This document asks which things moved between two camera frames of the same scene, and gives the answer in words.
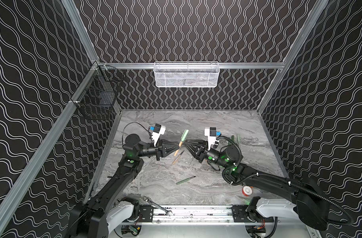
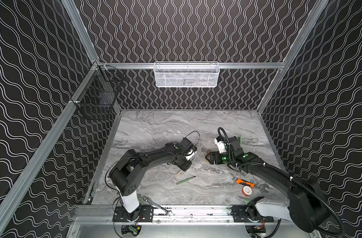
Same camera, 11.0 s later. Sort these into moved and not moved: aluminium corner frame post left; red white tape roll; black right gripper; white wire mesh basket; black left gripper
Moved: black left gripper; black right gripper
Not moved: white wire mesh basket; aluminium corner frame post left; red white tape roll
